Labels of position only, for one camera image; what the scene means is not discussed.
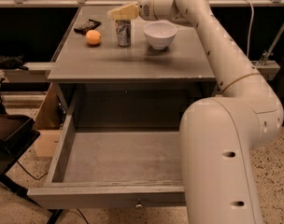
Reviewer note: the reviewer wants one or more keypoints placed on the open grey top drawer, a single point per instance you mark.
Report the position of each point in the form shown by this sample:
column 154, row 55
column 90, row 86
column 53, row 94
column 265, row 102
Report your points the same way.
column 101, row 168

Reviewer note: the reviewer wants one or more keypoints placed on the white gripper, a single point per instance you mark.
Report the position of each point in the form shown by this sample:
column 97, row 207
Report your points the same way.
column 146, row 6

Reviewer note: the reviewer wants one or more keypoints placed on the white bowl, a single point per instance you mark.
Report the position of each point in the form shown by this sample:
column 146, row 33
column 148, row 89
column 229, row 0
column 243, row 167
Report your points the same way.
column 160, row 34

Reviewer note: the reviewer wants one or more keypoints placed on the dark snack bar wrapper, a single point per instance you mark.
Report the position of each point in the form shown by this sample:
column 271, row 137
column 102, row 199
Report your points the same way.
column 87, row 26

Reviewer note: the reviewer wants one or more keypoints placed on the silver redbull can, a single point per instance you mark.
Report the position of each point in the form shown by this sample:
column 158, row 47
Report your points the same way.
column 123, row 32

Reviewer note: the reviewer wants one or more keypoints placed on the grey cabinet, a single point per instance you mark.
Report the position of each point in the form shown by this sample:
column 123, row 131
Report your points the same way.
column 137, row 87

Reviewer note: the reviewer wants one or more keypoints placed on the metal drawer knob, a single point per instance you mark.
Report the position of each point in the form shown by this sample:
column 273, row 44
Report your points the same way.
column 139, row 204

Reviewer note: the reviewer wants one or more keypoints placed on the black chair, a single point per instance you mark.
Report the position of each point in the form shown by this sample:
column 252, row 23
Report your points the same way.
column 17, row 134

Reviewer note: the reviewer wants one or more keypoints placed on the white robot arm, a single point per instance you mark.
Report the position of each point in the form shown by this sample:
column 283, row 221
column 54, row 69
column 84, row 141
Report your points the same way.
column 218, row 133

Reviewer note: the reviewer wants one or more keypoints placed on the cardboard box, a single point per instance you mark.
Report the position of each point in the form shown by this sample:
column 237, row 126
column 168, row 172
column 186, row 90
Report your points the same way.
column 47, row 122

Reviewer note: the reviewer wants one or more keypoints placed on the orange fruit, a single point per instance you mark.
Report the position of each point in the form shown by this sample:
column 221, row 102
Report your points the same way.
column 93, row 37

